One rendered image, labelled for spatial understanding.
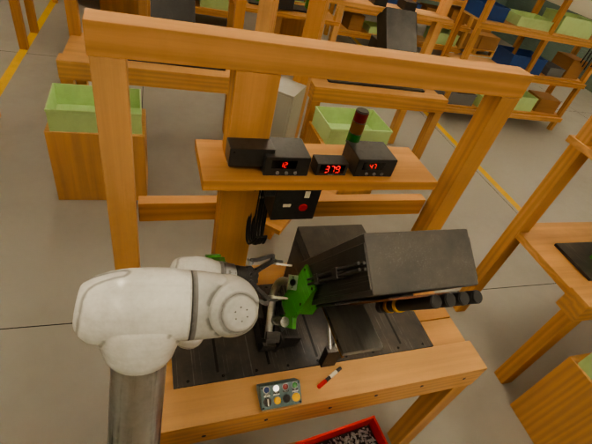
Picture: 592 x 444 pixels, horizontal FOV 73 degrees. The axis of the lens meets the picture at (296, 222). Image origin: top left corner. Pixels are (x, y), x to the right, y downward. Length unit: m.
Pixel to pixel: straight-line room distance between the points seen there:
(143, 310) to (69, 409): 1.89
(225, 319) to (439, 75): 1.13
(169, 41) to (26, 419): 2.03
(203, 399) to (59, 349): 1.40
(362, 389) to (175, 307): 1.09
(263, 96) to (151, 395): 0.89
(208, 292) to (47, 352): 2.10
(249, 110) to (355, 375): 1.08
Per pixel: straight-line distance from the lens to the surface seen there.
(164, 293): 0.73
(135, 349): 0.76
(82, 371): 2.68
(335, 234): 1.66
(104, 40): 1.22
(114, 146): 1.36
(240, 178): 1.32
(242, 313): 0.73
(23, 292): 3.09
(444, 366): 1.91
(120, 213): 1.52
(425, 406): 2.30
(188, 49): 1.22
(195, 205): 1.62
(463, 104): 6.75
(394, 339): 1.87
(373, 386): 1.71
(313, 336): 1.73
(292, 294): 1.51
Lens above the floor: 2.31
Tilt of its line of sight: 40 degrees down
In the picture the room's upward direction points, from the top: 16 degrees clockwise
